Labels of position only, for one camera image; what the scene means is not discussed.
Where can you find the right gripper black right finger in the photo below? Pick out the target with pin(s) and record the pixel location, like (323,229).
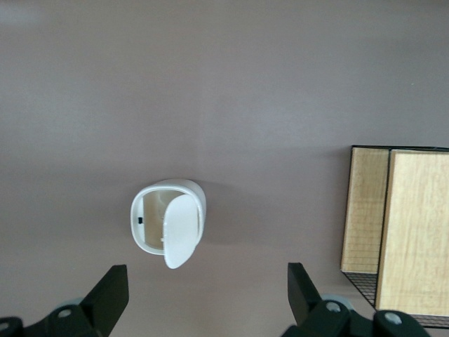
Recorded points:
(308,309)

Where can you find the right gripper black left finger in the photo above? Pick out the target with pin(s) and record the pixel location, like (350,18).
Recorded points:
(101,298)

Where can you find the white trash can with lid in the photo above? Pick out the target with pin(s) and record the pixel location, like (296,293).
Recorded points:
(182,231)

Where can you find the brown table cover sheet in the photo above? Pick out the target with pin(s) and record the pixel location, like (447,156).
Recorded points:
(224,87)

